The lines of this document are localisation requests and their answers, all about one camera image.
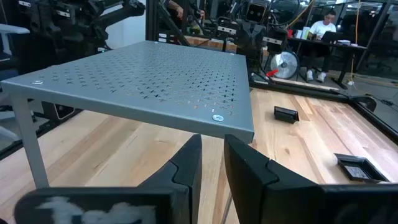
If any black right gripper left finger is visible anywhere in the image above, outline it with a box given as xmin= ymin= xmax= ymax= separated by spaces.
xmin=14 ymin=133 xmax=203 ymax=224

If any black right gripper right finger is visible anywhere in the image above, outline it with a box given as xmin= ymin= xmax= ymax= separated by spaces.
xmin=223 ymin=134 xmax=398 ymax=224

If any small rectangular black plate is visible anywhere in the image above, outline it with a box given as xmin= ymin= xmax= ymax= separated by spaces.
xmin=273 ymin=105 xmax=300 ymax=124

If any small square black plate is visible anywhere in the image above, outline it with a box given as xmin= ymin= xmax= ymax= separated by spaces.
xmin=334 ymin=152 xmax=389 ymax=183

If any grey perforated metal shelf riser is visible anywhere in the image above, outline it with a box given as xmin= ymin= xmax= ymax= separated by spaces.
xmin=0 ymin=39 xmax=255 ymax=189

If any round white floor fan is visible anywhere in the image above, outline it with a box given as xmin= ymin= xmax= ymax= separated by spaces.
xmin=269 ymin=50 xmax=300 ymax=80

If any black background robot station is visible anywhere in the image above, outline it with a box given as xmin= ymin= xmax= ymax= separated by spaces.
xmin=214 ymin=0 xmax=289 ymax=75

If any black office desk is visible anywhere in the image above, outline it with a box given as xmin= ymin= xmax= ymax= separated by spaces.
xmin=287 ymin=36 xmax=368 ymax=91

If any black laptop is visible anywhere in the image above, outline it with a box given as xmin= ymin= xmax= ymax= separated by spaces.
xmin=321 ymin=30 xmax=343 ymax=44

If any person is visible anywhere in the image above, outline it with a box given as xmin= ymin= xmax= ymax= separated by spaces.
xmin=306 ymin=10 xmax=338 ymax=83
xmin=167 ymin=0 xmax=206 ymax=21

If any white office chair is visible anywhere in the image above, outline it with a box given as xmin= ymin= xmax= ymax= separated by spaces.
xmin=0 ymin=24 xmax=38 ymax=141

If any black metal gantry post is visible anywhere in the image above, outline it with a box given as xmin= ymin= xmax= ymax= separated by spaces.
xmin=145 ymin=0 xmax=192 ymax=47

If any yellow hanging cable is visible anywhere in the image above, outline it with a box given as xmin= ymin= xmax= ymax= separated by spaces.
xmin=350 ymin=0 xmax=361 ymax=85

